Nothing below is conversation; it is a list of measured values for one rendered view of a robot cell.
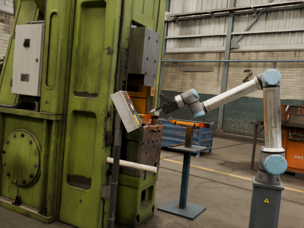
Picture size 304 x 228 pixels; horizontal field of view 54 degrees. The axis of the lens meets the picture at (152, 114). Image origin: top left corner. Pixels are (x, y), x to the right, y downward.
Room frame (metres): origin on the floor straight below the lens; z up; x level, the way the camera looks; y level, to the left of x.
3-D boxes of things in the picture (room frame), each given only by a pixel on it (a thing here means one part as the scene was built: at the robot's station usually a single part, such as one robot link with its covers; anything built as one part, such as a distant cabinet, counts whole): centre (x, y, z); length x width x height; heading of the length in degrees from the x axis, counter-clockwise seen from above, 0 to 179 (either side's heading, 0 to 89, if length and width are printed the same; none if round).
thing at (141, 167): (2.38, 0.13, 0.62); 0.44 x 0.05 x 0.05; 63
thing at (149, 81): (2.83, 0.23, 1.32); 0.42 x 0.20 x 0.10; 63
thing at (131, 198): (2.88, 0.22, 0.23); 0.55 x 0.37 x 0.47; 63
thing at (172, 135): (6.90, -0.76, 0.36); 1.20 x 0.80 x 0.72; 58
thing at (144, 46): (2.87, 0.21, 1.56); 0.42 x 0.39 x 0.40; 63
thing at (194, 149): (3.19, -0.42, 0.67); 0.40 x 0.30 x 0.02; 151
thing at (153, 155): (2.88, 0.22, 0.69); 0.56 x 0.38 x 0.45; 63
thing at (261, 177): (2.31, -0.94, 0.65); 0.19 x 0.19 x 0.10
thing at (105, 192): (2.47, 0.32, 0.36); 0.09 x 0.07 x 0.12; 153
